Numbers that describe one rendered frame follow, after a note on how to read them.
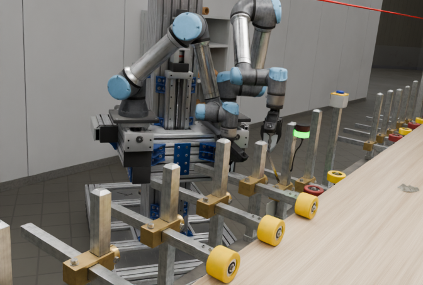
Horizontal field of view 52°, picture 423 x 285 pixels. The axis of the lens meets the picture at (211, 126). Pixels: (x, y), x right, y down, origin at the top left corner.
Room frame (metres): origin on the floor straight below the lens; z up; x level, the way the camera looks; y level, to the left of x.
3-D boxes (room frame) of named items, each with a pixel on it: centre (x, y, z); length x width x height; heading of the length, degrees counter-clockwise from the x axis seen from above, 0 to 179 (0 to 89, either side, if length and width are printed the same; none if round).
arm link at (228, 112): (1.90, -0.08, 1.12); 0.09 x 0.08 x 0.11; 79
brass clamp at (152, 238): (1.13, 0.12, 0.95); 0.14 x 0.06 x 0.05; 144
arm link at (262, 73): (1.90, -0.23, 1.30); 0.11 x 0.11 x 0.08; 7
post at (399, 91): (3.17, -1.36, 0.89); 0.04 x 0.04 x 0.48; 54
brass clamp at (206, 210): (1.34, -0.03, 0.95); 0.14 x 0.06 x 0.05; 144
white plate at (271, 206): (1.80, -0.33, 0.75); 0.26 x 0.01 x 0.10; 144
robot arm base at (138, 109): (2.13, 0.40, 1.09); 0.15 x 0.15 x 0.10
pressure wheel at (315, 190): (1.64, -0.43, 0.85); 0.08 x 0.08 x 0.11
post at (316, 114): (1.96, -0.48, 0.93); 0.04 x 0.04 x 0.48; 54
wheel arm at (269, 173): (1.96, -0.42, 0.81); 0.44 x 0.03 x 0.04; 54
